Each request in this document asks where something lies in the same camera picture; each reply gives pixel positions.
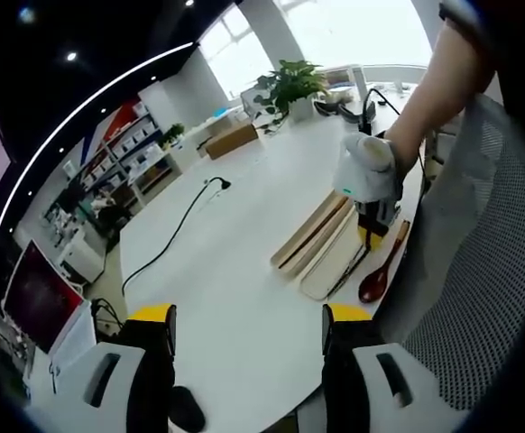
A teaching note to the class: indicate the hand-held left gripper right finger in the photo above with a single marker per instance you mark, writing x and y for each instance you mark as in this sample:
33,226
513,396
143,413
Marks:
348,361

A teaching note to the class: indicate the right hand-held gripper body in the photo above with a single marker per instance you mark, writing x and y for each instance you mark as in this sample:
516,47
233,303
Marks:
366,180

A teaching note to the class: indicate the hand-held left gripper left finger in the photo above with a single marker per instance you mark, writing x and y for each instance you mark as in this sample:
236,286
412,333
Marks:
152,361

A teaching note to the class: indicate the brown wooden chopstick utensil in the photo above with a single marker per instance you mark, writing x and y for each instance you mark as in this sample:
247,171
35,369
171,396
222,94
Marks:
346,275
307,239

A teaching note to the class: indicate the beige cutlery case base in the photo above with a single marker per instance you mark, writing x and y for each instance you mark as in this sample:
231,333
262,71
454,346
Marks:
321,241

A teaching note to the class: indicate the dark red wooden spoon utensil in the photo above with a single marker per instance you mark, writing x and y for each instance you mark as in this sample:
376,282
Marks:
373,284

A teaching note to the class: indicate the beige cutlery case lid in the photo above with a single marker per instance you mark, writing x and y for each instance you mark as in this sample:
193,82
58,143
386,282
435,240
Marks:
323,275

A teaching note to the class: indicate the black oval object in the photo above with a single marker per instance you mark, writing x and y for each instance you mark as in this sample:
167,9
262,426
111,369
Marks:
188,410

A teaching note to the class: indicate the white plant pot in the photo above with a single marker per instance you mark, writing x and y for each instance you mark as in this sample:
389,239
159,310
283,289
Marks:
301,110

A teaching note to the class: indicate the white windowsill appliance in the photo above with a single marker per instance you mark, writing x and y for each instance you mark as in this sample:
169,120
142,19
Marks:
348,79

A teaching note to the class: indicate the grey mesh office chair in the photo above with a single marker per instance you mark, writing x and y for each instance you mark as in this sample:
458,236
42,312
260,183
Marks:
483,270

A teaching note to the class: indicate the large green potted plant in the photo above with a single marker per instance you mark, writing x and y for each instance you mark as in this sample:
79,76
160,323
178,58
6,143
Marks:
296,83

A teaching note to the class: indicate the white drawer cabinet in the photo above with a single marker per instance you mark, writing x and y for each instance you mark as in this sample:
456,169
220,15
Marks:
82,257

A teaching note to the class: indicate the computer monitor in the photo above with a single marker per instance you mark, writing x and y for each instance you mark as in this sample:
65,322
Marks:
41,293

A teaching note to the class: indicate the brown cardboard box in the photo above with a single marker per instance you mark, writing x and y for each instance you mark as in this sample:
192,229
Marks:
233,140

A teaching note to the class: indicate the small green plant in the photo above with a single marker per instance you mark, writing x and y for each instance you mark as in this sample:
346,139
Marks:
173,134

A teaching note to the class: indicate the white storage shelves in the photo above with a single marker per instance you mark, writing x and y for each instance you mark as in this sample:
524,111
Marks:
127,153

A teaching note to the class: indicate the ceiling light strip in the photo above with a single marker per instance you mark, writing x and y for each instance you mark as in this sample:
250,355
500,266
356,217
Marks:
77,108

